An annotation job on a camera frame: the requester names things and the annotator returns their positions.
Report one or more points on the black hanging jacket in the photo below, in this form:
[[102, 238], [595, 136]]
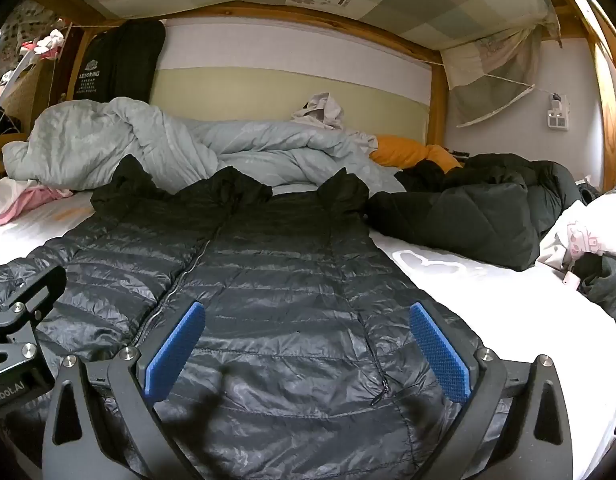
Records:
[[123, 60]]

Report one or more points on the dark cloth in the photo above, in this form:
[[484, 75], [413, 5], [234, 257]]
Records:
[[607, 285]]

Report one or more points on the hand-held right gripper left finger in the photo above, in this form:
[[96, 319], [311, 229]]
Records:
[[175, 345]]

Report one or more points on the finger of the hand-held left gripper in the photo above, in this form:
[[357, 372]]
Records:
[[23, 285]]

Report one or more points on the white grey garment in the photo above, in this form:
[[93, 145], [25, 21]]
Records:
[[323, 110]]

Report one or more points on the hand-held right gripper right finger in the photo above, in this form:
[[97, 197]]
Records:
[[440, 355]]

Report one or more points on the pink white clothes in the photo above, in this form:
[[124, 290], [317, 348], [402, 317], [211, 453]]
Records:
[[18, 200]]

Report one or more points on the orange pillow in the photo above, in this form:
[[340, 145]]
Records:
[[402, 152]]

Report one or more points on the pale hanging curtain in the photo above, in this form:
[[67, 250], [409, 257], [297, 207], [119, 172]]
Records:
[[487, 70]]

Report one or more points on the floral patterned cloth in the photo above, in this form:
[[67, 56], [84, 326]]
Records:
[[18, 25]]

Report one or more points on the dark green coat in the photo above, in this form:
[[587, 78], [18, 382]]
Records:
[[462, 215]]

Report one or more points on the wooden bed frame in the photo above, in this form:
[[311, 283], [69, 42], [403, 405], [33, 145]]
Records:
[[338, 25]]

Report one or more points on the red white plush toy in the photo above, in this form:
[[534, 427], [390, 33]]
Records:
[[48, 40]]

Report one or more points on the white printed cloth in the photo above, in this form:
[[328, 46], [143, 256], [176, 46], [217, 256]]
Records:
[[592, 225]]

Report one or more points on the white wall socket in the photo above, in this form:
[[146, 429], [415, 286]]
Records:
[[557, 115]]

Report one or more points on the grey quilt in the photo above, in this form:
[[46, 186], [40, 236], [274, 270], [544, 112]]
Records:
[[88, 145]]

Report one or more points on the white curved tube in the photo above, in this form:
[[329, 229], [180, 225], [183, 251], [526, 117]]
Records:
[[7, 85]]

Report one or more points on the black down jacket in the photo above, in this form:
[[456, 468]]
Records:
[[288, 285]]

